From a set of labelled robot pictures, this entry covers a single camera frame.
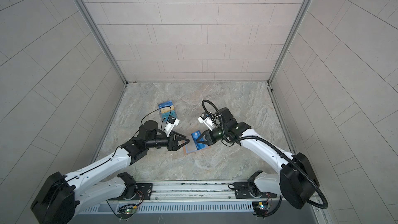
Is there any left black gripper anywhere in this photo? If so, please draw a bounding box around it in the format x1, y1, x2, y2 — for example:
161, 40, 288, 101
145, 131, 189, 153

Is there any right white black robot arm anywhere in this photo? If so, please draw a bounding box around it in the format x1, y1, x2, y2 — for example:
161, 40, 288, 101
198, 107, 328, 209

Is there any right green circuit board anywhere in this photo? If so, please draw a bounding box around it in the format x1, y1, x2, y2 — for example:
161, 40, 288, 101
252, 201, 270, 216

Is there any aluminium mounting rail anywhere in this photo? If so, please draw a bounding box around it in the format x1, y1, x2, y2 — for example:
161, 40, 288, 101
61, 178, 322, 205

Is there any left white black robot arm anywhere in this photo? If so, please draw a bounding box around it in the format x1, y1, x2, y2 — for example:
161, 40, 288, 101
31, 120, 189, 224

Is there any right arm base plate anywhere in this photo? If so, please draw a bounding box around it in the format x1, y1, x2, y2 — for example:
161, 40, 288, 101
228, 181, 277, 199

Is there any white ventilation grille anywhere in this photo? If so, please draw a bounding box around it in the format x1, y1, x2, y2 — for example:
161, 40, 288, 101
81, 201, 254, 215

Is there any blue VIP card on table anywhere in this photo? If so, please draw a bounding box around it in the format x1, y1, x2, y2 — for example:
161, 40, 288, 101
158, 101, 174, 109

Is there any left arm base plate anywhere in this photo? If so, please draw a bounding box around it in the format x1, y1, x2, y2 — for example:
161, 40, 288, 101
110, 183, 153, 201

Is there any right black corrugated cable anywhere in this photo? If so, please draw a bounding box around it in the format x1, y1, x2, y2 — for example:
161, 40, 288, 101
201, 99, 329, 209

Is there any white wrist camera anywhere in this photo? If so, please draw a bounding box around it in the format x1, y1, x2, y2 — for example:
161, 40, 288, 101
164, 116, 179, 137
198, 113, 216, 131

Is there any left black camera cable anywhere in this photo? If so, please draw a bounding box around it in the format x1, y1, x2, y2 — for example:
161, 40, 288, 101
111, 105, 172, 162

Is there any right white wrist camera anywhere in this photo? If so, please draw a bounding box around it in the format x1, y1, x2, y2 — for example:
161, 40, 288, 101
198, 113, 216, 131

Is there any teal card on table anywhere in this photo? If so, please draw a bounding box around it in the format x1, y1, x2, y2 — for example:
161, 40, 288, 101
161, 111, 178, 121

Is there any green circuit board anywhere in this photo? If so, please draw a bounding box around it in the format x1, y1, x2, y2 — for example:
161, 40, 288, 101
118, 204, 138, 215
252, 201, 270, 216

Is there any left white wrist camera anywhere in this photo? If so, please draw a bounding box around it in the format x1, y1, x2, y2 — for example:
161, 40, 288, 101
164, 116, 179, 137

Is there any left green circuit board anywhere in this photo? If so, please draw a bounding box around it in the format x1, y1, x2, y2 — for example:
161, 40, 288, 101
118, 204, 138, 215

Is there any gold beige card on table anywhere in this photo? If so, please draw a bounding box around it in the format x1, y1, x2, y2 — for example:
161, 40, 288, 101
160, 106, 175, 114

